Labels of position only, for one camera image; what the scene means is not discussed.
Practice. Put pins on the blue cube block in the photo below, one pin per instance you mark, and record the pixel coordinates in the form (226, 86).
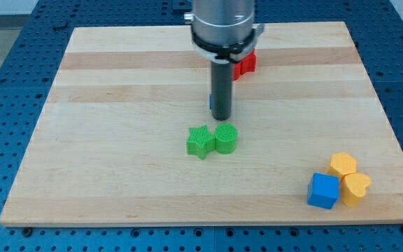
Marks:
(323, 191)

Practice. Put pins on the yellow hexagon block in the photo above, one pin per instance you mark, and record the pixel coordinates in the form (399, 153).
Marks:
(341, 165)

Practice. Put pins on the yellow heart block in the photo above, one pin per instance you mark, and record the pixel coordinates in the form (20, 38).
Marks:
(353, 188)

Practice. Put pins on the green cylinder block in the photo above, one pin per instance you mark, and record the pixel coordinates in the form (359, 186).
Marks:
(225, 138)

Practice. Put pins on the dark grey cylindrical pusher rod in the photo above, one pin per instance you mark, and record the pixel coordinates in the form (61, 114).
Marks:
(221, 90)

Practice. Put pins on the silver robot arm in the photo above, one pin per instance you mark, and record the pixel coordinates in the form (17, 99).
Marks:
(224, 32)

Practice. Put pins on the blue triangle block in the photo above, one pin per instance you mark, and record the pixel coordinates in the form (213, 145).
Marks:
(210, 101)

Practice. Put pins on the green star block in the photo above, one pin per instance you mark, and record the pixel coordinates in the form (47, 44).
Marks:
(200, 142)

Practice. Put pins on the wooden board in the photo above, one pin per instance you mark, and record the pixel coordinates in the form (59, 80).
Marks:
(109, 147)

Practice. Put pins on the red block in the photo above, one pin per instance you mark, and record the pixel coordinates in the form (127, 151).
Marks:
(247, 64)

